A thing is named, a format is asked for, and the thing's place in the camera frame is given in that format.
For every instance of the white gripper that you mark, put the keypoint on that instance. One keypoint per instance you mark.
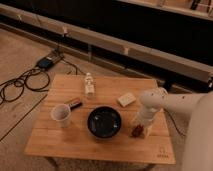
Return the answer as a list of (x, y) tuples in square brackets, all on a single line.
[(145, 117)]

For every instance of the red pepper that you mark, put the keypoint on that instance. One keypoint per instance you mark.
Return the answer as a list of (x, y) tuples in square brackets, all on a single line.
[(137, 131)]

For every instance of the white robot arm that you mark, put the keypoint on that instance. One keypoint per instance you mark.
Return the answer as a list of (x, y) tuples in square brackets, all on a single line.
[(198, 151)]

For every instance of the dark ceramic bowl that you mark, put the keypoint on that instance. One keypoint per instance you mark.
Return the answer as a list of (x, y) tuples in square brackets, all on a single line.
[(104, 122)]

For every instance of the beige sponge block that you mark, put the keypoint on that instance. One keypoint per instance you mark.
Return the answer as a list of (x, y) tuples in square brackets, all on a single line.
[(126, 99)]

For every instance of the wooden table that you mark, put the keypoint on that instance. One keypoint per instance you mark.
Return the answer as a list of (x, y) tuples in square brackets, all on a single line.
[(75, 141)]

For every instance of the small clear bottle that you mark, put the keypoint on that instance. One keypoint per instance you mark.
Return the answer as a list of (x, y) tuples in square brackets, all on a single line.
[(89, 85)]

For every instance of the dark battery with orange end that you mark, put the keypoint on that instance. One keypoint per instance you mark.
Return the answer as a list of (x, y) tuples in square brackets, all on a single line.
[(74, 103)]

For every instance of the white plastic cup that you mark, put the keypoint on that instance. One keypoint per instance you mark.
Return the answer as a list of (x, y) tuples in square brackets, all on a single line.
[(61, 114)]

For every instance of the black power strip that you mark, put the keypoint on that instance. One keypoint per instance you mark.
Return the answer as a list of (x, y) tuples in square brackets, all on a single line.
[(49, 60)]

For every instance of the long beige rail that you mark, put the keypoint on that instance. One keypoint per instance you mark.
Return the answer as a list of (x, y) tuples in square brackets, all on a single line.
[(177, 64)]

